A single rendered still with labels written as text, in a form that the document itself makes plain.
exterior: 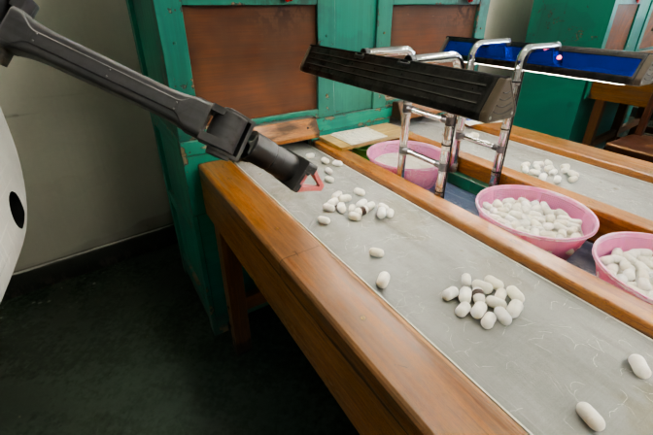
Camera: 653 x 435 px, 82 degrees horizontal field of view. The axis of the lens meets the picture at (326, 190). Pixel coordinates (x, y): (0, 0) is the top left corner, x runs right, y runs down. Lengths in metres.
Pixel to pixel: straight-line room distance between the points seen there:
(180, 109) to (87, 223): 1.54
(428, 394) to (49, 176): 1.81
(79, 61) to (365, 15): 0.99
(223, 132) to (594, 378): 0.67
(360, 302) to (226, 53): 0.84
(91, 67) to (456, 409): 0.71
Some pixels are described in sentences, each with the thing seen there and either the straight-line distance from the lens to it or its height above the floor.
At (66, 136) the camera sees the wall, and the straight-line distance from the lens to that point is 2.00.
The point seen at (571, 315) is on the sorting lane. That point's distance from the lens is 0.79.
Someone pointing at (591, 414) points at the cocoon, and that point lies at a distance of 0.63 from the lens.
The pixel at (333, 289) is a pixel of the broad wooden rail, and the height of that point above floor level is 0.76.
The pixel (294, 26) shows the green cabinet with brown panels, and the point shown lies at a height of 1.15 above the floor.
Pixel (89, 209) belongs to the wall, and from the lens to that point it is 2.12.
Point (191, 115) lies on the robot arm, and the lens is 0.67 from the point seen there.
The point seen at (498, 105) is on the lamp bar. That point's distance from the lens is 0.68.
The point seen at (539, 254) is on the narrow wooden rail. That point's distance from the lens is 0.87.
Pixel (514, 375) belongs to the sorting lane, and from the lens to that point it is 0.65.
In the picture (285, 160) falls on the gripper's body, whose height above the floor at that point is 0.95.
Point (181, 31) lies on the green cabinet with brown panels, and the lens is 1.17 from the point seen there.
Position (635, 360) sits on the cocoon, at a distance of 0.74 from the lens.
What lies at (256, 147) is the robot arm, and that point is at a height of 0.98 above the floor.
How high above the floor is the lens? 1.22
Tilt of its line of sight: 27 degrees down
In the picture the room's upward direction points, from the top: straight up
